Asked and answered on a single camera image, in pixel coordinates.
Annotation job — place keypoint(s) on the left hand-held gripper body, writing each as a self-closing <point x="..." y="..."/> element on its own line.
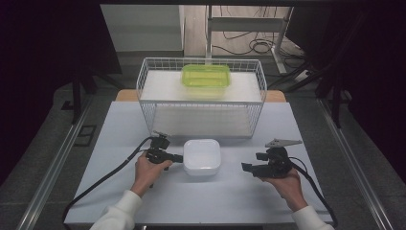
<point x="159" y="150"/>

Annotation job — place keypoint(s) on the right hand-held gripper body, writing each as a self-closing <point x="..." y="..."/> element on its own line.
<point x="276" y="164"/>

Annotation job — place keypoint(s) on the white square plastic container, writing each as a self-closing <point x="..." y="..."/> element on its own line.
<point x="201" y="156"/>

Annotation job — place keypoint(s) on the green translucent plastic container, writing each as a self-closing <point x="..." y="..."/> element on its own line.
<point x="206" y="76"/>

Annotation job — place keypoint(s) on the person's left hand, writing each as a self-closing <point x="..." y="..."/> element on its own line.
<point x="150" y="175"/>

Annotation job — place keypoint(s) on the person's right hand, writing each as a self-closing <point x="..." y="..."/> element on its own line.
<point x="290" y="188"/>

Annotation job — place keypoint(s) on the wooden table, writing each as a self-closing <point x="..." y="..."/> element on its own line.
<point x="126" y="96"/>

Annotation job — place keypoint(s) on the white power strip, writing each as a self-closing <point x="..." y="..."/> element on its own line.
<point x="302" y="76"/>

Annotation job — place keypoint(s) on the black metal stand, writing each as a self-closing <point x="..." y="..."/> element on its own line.
<point x="335" y="92"/>
<point x="76" y="96"/>

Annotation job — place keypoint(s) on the white cabinet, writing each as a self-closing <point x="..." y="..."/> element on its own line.
<point x="143" y="28"/>

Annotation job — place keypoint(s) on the dark curtain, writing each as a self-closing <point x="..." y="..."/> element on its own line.
<point x="373" y="70"/>
<point x="41" y="64"/>

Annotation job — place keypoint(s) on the black floor bracket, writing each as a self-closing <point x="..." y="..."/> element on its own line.
<point x="85" y="135"/>

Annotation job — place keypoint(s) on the aluminium rail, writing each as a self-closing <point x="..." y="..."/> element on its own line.
<point x="354" y="166"/>
<point x="54" y="166"/>

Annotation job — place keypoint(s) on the white metal desk frame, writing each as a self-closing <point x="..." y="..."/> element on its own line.
<point x="245" y="24"/>

